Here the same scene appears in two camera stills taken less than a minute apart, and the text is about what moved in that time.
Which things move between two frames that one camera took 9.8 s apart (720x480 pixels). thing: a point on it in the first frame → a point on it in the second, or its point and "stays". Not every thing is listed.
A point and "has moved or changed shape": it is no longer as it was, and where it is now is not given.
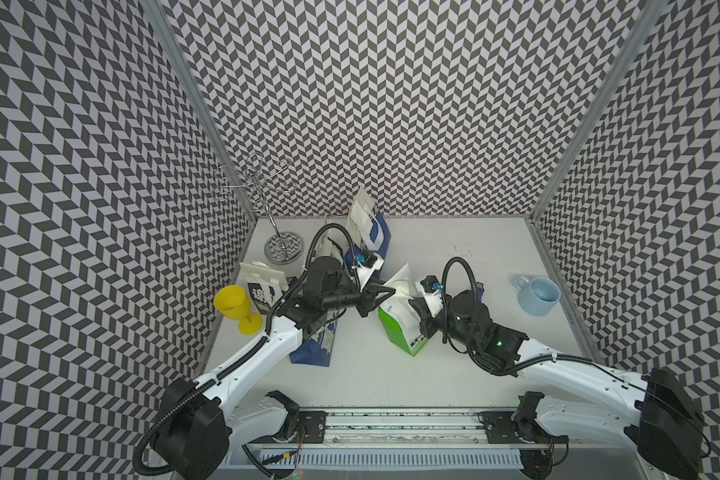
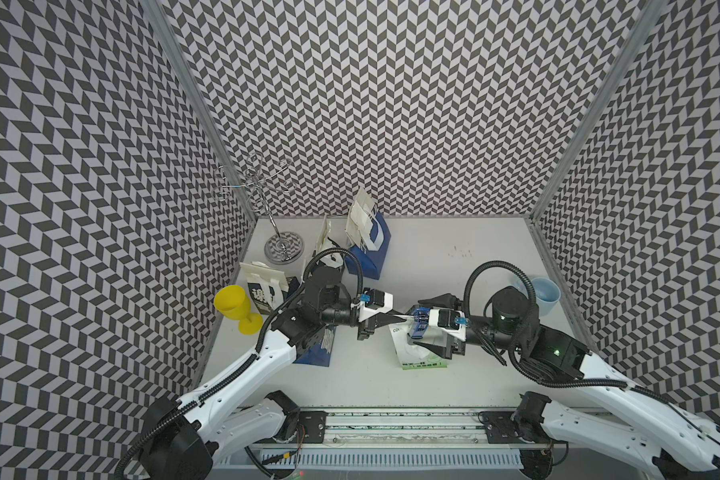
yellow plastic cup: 233,303 stays
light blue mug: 537,296 stays
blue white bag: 316,350 stays
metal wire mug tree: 259,178 stays
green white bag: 399,317 → 412,356
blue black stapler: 480,290 has moved or changed shape
